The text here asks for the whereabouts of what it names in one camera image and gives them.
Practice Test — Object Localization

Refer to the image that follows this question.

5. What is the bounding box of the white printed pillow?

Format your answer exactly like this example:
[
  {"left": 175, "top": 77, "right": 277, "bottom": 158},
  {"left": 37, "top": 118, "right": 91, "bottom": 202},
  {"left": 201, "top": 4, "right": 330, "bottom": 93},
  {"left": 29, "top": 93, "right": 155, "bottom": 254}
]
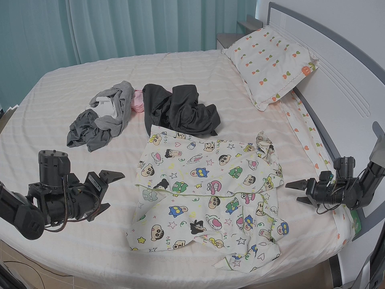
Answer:
[{"left": 223, "top": 26, "right": 320, "bottom": 111}]

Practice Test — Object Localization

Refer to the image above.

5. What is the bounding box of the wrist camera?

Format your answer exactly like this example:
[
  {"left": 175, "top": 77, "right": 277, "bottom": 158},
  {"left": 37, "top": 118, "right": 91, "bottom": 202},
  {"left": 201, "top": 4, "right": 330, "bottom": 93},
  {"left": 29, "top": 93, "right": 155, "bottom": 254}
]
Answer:
[
  {"left": 319, "top": 170, "right": 334, "bottom": 186},
  {"left": 70, "top": 173, "right": 89, "bottom": 192}
]

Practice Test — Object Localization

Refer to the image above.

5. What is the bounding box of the dark grey garment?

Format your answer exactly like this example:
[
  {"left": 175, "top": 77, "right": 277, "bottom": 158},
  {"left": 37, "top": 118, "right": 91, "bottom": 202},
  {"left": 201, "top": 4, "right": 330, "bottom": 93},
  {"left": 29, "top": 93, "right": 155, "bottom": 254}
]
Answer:
[{"left": 67, "top": 109, "right": 111, "bottom": 153}]

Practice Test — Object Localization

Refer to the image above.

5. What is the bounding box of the bed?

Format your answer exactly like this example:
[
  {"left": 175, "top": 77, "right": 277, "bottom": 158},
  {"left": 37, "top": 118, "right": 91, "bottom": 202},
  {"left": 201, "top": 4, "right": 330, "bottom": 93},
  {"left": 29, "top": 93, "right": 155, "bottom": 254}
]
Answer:
[{"left": 0, "top": 2, "right": 385, "bottom": 289}]

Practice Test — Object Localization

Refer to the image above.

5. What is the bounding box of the light grey garment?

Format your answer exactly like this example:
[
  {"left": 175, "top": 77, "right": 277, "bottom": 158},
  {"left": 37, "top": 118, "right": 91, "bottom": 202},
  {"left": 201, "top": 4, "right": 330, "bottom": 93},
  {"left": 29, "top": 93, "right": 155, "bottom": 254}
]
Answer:
[{"left": 90, "top": 81, "right": 135, "bottom": 138}]

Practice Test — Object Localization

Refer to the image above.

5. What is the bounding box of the pink garment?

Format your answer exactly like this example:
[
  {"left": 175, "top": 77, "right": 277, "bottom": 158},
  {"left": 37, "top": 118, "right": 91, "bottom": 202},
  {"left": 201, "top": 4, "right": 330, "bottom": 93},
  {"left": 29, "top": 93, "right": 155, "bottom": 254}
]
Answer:
[{"left": 131, "top": 89, "right": 145, "bottom": 114}]

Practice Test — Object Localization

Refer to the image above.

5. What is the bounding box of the black shirt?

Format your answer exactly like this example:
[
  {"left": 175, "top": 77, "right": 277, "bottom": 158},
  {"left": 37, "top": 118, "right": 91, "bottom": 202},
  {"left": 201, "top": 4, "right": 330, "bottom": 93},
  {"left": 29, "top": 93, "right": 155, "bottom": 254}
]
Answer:
[{"left": 142, "top": 84, "right": 221, "bottom": 138}]

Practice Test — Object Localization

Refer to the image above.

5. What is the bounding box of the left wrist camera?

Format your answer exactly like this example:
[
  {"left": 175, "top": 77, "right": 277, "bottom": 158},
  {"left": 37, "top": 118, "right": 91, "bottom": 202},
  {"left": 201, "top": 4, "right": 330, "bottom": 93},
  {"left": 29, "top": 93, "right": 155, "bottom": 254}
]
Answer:
[{"left": 70, "top": 173, "right": 89, "bottom": 192}]

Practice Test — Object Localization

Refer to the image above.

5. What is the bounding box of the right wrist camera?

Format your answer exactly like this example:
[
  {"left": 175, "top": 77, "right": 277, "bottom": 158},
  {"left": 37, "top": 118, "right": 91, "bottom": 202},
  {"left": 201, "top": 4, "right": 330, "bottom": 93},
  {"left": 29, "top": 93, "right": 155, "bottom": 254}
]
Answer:
[{"left": 319, "top": 170, "right": 334, "bottom": 186}]

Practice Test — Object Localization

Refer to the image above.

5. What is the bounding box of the white garment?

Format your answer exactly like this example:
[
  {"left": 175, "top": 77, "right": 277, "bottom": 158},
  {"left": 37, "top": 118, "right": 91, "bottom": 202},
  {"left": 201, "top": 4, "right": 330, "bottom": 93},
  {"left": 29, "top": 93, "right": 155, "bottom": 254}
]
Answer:
[{"left": 96, "top": 97, "right": 118, "bottom": 117}]

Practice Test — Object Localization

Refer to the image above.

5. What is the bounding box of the blue-green curtain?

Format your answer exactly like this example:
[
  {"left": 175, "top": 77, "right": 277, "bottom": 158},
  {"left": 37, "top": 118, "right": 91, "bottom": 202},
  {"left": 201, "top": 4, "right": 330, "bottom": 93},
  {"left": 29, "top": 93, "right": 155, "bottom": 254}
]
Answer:
[{"left": 0, "top": 0, "right": 257, "bottom": 111}]

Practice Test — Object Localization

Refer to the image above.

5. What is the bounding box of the grey bedside table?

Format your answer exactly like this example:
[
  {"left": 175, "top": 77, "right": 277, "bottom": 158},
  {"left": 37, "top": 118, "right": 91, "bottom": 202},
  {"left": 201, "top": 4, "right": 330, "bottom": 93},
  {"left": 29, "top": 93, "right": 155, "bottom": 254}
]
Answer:
[{"left": 217, "top": 14, "right": 263, "bottom": 50}]

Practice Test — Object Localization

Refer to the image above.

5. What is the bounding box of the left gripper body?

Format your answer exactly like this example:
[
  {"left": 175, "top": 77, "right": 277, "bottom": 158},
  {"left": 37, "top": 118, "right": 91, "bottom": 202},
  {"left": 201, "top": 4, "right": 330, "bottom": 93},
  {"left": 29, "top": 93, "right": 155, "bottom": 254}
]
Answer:
[{"left": 65, "top": 172, "right": 109, "bottom": 222}]

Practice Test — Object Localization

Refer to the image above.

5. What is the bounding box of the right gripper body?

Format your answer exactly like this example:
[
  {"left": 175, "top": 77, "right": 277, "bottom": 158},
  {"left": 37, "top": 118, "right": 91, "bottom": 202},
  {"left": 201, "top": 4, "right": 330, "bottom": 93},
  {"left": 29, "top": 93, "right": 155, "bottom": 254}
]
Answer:
[{"left": 305, "top": 178, "right": 335, "bottom": 207}]

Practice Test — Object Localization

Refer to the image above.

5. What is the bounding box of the white printed pyjama top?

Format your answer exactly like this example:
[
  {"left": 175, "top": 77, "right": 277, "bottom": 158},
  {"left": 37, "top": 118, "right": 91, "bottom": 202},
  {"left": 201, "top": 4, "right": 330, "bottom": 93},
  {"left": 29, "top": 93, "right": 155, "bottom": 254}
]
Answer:
[{"left": 126, "top": 125, "right": 290, "bottom": 274}]

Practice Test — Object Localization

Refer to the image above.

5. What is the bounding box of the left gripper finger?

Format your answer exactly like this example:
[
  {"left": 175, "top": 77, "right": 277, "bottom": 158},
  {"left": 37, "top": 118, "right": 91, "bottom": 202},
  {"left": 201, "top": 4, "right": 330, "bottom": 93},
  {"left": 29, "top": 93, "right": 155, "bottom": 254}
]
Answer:
[
  {"left": 89, "top": 203, "right": 111, "bottom": 222},
  {"left": 99, "top": 169, "right": 126, "bottom": 184}
]

